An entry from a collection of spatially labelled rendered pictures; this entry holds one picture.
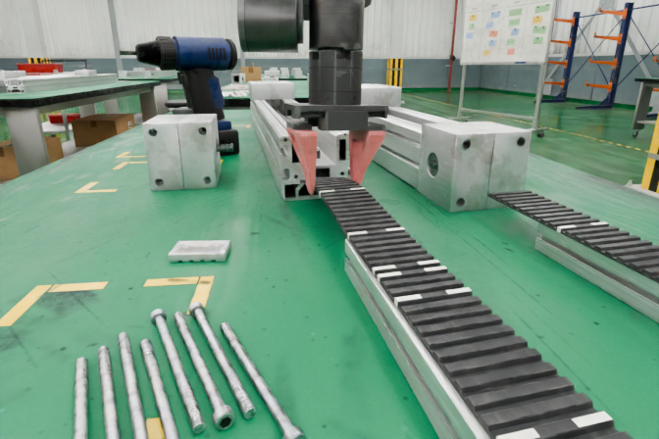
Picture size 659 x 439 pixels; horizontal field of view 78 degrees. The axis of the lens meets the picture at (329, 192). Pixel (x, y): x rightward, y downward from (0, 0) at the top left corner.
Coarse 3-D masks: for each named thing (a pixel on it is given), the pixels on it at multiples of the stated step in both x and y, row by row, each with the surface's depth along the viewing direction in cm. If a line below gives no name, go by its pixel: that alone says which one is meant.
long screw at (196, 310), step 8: (192, 304) 29; (200, 304) 29; (192, 312) 28; (200, 312) 28; (200, 320) 27; (208, 328) 26; (208, 336) 26; (216, 344) 25; (216, 352) 24; (224, 352) 24; (224, 360) 24; (224, 368) 23; (232, 368) 23; (232, 376) 22; (232, 384) 22; (240, 384) 22; (232, 392) 22; (240, 392) 21; (240, 400) 21; (248, 400) 21; (240, 408) 21; (248, 408) 20; (248, 416) 20
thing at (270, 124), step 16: (256, 112) 97; (272, 112) 76; (256, 128) 102; (272, 128) 60; (272, 144) 62; (288, 144) 51; (320, 144) 63; (336, 144) 53; (272, 160) 64; (288, 160) 52; (320, 160) 56; (336, 160) 53; (288, 176) 53; (320, 176) 54; (336, 176) 54; (288, 192) 55; (304, 192) 55
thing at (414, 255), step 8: (424, 248) 31; (368, 256) 30; (376, 256) 30; (384, 256) 30; (392, 256) 30; (400, 256) 31; (408, 256) 30; (416, 256) 30; (424, 256) 30; (432, 256) 30; (368, 264) 29; (376, 264) 29; (384, 264) 29; (392, 264) 29
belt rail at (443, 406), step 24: (360, 264) 30; (360, 288) 31; (384, 312) 26; (384, 336) 26; (408, 336) 22; (408, 360) 23; (432, 360) 20; (432, 384) 20; (432, 408) 20; (456, 408) 18; (456, 432) 19; (480, 432) 16
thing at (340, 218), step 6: (372, 210) 38; (378, 210) 38; (384, 210) 39; (336, 216) 37; (342, 216) 37; (348, 216) 37; (354, 216) 38; (360, 216) 37; (366, 216) 37; (372, 216) 37; (378, 216) 37; (384, 216) 37; (390, 216) 37
